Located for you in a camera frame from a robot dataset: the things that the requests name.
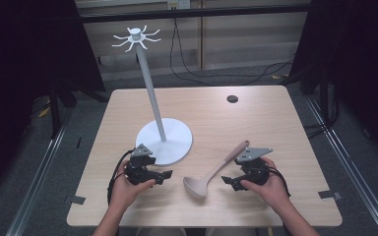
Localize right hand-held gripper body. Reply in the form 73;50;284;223
234;147;274;187

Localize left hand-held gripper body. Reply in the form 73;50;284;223
124;143;158;187

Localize white hook rack stand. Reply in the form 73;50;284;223
111;25;194;167

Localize beige ladle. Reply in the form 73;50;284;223
182;140;251;200

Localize person's left hand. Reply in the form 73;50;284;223
109;159;158;214

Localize person's right hand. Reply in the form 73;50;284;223
240;156;291;214

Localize grey tape strip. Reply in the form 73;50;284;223
64;195;87;206
318;190;344;202

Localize black metal stand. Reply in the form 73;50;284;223
47;77;78;140

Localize dark curtain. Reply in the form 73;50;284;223
0;0;106;201
288;0;378;165

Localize black horizontal bar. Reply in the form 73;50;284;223
80;3;312;24

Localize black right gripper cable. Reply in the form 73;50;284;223
268;166;292;199

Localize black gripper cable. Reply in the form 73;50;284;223
268;166;292;199
106;148;136;207

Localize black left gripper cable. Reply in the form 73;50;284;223
106;148;136;207

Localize black floor cables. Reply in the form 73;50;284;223
303;73;342;140

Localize metal floor rail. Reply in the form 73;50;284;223
303;92;378;236
5;107;77;236

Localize black wall cable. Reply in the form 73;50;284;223
168;17;295;88

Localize white wall socket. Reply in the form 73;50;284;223
166;0;191;10

